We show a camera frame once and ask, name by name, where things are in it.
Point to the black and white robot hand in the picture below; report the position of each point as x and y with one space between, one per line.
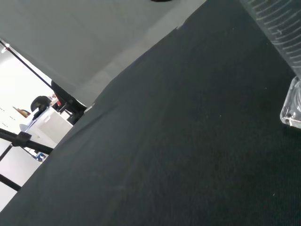
162 0

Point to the clear tape strip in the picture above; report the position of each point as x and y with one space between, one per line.
90 107

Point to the black cloth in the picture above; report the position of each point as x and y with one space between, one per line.
176 129

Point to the black thin pole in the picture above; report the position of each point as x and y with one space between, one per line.
26 62

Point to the white cabinet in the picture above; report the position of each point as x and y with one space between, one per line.
50 124

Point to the black tripod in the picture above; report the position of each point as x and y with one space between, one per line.
23 140

